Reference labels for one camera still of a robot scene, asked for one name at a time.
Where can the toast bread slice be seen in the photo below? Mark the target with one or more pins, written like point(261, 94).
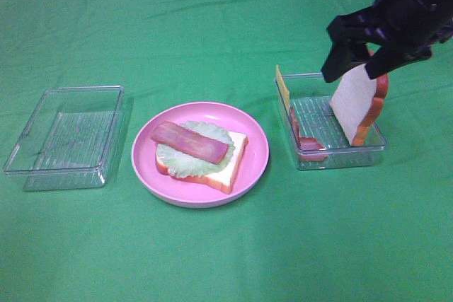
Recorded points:
point(357, 103)
point(222, 180)

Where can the bacon strip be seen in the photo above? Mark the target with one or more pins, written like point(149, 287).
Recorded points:
point(306, 143)
point(189, 142)

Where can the pink round plate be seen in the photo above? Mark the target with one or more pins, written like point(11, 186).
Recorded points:
point(194, 195)

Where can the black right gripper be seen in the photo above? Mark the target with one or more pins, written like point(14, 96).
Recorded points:
point(401, 25)

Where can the left clear plastic container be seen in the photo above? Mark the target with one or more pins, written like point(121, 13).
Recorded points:
point(70, 139)

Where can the clear plastic container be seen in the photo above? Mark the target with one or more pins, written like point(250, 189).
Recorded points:
point(310, 97)
point(70, 139)

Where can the green lettuce leaf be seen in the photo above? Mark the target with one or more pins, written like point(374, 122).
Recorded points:
point(182, 165)

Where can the right clear plastic container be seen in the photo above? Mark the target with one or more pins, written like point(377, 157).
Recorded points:
point(310, 97)

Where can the yellow cheese slice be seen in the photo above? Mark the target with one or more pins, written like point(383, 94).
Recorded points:
point(283, 89)

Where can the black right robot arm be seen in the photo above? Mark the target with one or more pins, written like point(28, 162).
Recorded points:
point(386, 36)

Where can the green tablecloth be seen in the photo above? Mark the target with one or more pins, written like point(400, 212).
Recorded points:
point(380, 233)

